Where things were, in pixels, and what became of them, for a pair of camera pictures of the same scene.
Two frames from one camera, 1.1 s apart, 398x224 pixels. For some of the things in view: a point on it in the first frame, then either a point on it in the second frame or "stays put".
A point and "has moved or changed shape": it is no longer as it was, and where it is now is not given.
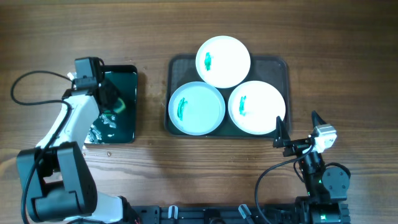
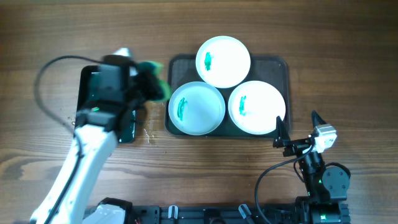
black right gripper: (297, 145) stays put
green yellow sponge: (122, 109) has moved or changed shape
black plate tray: (182, 69) stays put
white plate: (196, 108) stays put
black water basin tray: (115, 121) stays put
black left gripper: (109, 94) -> (144, 86)
